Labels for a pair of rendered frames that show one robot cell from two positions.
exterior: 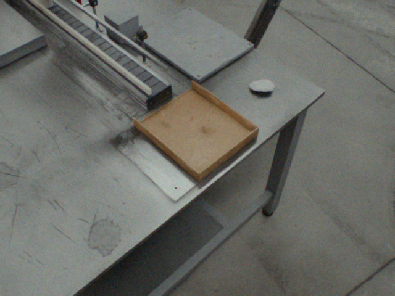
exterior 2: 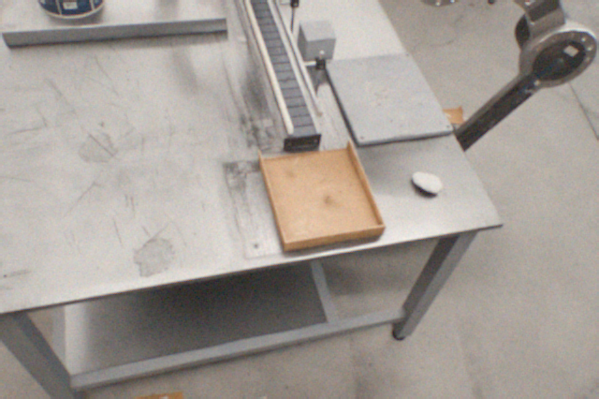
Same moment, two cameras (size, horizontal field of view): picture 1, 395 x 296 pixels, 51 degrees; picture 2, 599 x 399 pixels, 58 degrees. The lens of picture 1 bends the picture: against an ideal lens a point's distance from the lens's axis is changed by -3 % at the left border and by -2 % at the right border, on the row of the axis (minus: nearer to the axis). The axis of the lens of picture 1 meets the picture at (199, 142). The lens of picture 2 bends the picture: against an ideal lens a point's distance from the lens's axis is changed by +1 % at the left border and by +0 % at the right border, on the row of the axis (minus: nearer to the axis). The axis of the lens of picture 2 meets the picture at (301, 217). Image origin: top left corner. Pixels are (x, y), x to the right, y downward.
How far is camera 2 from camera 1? 0.33 m
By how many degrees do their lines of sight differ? 15
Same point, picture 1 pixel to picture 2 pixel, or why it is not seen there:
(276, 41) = (540, 139)
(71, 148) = (182, 153)
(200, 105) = (343, 170)
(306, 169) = (476, 311)
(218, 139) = (335, 217)
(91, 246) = (135, 259)
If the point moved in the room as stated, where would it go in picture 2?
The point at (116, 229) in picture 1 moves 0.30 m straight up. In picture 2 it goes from (169, 256) to (154, 173)
